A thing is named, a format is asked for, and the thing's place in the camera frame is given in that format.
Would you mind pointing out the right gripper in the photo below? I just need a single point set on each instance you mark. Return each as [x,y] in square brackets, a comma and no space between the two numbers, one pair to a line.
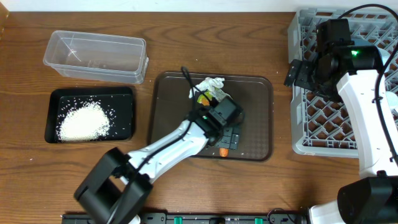
[305,68]

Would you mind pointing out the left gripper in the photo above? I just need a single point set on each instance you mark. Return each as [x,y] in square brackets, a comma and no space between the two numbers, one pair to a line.
[231,144]

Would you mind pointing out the orange carrot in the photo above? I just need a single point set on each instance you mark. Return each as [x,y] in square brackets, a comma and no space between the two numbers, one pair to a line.
[223,152]

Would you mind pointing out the light blue bowl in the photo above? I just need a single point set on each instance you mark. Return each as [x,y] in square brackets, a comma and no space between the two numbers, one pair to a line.
[384,55]

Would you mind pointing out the pile of white rice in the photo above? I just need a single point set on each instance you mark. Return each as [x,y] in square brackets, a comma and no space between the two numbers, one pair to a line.
[94,118]

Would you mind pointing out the dark blue plate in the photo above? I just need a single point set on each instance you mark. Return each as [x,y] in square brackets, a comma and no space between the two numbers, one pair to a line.
[361,42]

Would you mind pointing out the white cup sideways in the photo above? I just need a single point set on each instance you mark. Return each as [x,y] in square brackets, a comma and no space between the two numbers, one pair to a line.
[392,100]

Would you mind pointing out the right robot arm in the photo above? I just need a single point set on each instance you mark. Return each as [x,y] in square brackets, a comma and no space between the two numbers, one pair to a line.
[353,75]

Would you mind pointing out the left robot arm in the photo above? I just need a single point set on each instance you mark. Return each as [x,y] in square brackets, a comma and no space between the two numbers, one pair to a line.
[117,187]

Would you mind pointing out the grey dishwasher rack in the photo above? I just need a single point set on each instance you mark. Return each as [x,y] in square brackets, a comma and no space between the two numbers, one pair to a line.
[320,127]

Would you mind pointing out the yellow green snack wrapper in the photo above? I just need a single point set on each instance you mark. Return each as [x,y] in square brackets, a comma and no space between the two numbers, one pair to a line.
[212,97]

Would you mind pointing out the crumpled white tissue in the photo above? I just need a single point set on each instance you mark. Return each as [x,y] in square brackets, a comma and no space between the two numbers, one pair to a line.
[208,84]

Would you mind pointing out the dark brown serving tray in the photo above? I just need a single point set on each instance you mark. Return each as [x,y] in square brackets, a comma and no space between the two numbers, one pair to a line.
[171,104]

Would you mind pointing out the clear plastic bin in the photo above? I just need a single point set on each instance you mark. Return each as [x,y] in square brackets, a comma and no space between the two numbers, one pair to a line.
[102,57]

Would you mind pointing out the black rectangular bin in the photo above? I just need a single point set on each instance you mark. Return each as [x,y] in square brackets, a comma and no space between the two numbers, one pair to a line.
[53,102]

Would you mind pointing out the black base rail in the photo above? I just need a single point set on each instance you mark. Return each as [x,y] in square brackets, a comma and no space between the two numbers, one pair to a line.
[272,218]

